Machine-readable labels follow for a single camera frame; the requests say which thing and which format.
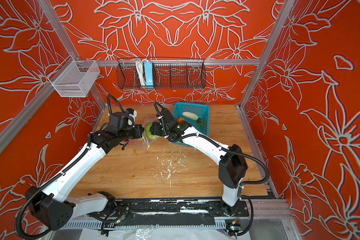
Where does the clear acrylic wall bin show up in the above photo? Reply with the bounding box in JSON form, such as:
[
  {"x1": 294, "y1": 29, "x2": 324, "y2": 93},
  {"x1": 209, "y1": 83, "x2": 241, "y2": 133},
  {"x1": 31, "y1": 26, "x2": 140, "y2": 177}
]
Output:
[{"x1": 47, "y1": 56, "x2": 100, "y2": 98}]

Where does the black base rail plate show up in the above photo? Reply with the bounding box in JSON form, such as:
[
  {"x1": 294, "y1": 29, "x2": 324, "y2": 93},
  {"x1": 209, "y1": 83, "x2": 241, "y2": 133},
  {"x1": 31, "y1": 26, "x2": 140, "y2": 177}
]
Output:
[{"x1": 88, "y1": 197, "x2": 250, "y2": 226}]

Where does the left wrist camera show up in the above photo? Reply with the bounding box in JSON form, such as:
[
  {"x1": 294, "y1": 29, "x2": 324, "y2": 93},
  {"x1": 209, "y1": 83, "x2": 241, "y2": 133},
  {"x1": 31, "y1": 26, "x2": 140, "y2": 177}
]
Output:
[{"x1": 106, "y1": 108, "x2": 137, "y2": 135}]

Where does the teal plastic basket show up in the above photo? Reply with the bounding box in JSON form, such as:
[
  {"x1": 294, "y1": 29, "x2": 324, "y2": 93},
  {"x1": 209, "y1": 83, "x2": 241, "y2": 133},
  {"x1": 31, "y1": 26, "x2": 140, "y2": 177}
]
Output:
[{"x1": 169, "y1": 102, "x2": 210, "y2": 150}]

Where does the black wire wall basket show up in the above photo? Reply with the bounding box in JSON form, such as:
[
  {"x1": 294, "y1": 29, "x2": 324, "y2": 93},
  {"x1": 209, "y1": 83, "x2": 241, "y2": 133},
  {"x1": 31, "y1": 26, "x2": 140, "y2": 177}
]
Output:
[{"x1": 116, "y1": 57, "x2": 207, "y2": 90}]

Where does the clear zip top bag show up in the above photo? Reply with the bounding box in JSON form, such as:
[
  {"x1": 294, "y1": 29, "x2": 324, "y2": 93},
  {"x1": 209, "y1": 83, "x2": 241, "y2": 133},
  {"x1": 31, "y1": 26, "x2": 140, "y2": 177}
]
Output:
[{"x1": 142, "y1": 118, "x2": 161, "y2": 151}]

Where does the white radish toy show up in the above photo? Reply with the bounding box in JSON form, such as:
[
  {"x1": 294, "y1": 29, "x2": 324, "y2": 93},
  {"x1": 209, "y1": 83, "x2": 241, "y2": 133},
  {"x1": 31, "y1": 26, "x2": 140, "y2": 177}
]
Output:
[{"x1": 182, "y1": 112, "x2": 199, "y2": 121}]

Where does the light blue box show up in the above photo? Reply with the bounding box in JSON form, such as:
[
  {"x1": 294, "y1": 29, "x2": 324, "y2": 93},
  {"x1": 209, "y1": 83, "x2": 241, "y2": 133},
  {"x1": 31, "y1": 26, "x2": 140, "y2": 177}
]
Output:
[{"x1": 144, "y1": 62, "x2": 154, "y2": 88}]

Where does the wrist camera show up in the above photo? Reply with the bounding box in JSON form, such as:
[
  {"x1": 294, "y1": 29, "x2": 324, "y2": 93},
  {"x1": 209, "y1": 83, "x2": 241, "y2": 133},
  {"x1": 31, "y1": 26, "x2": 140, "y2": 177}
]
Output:
[
  {"x1": 157, "y1": 108, "x2": 168, "y2": 124},
  {"x1": 106, "y1": 108, "x2": 137, "y2": 135}
]

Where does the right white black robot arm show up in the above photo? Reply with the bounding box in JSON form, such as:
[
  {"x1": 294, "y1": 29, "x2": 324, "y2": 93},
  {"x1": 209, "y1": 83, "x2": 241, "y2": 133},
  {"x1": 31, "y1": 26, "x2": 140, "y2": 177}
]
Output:
[{"x1": 150, "y1": 102, "x2": 270, "y2": 207}]

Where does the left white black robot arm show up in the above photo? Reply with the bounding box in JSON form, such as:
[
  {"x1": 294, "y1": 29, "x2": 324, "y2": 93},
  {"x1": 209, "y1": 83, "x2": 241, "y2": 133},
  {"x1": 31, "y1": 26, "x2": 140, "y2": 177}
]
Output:
[{"x1": 15, "y1": 108, "x2": 144, "y2": 240}]

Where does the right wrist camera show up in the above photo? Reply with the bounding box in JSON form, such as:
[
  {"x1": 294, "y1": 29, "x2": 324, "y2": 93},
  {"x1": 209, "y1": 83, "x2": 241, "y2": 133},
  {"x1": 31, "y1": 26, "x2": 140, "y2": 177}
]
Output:
[{"x1": 157, "y1": 108, "x2": 168, "y2": 124}]

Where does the green cabbage toy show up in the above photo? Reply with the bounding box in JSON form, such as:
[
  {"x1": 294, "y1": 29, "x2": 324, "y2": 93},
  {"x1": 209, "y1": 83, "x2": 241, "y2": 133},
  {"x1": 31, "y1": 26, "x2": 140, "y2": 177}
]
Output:
[{"x1": 145, "y1": 122, "x2": 161, "y2": 140}]

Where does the green leafy vegetable toy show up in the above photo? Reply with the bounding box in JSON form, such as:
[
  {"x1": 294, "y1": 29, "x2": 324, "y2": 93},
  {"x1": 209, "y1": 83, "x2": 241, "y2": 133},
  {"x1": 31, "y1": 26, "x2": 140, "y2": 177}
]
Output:
[{"x1": 196, "y1": 118, "x2": 205, "y2": 128}]

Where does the white cable bundle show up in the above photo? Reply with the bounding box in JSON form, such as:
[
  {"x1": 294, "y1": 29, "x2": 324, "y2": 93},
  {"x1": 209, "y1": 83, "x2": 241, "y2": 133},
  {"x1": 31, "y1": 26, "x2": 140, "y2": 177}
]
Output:
[{"x1": 135, "y1": 59, "x2": 146, "y2": 88}]

